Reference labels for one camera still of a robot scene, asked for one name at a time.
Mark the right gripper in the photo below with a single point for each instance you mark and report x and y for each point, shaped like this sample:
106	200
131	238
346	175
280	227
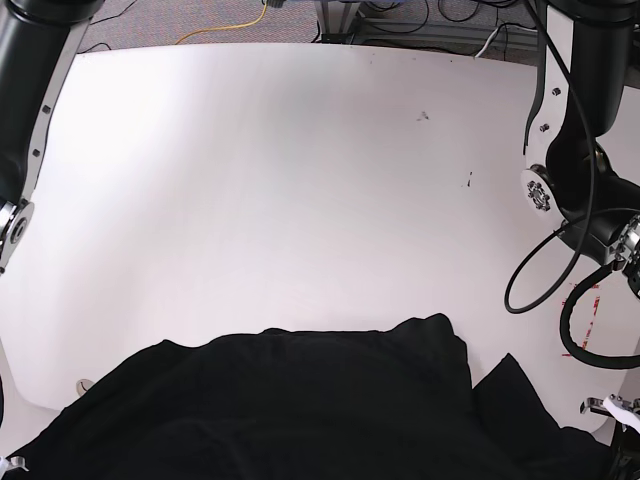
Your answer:
10	464

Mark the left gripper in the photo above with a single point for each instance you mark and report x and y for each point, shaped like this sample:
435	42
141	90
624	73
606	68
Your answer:
624	412

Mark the black t-shirt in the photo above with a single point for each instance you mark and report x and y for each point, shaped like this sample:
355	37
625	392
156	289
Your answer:
398	404

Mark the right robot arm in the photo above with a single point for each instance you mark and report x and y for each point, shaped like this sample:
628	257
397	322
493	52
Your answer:
39	41

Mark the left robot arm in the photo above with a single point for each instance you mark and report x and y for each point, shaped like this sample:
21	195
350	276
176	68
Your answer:
568	178

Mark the red tape rectangle marking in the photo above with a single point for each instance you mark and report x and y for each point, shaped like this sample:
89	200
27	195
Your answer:
584	316

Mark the left table cable grommet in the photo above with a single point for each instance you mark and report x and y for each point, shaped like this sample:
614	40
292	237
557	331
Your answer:
83	385

